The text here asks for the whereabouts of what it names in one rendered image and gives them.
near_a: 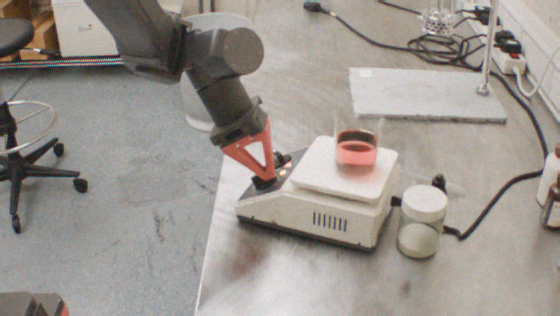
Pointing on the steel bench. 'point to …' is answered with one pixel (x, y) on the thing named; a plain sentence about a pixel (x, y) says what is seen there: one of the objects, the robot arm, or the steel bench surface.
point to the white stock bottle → (549, 174)
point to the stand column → (488, 49)
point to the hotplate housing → (323, 213)
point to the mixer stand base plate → (424, 94)
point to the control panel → (276, 176)
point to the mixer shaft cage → (438, 19)
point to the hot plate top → (320, 160)
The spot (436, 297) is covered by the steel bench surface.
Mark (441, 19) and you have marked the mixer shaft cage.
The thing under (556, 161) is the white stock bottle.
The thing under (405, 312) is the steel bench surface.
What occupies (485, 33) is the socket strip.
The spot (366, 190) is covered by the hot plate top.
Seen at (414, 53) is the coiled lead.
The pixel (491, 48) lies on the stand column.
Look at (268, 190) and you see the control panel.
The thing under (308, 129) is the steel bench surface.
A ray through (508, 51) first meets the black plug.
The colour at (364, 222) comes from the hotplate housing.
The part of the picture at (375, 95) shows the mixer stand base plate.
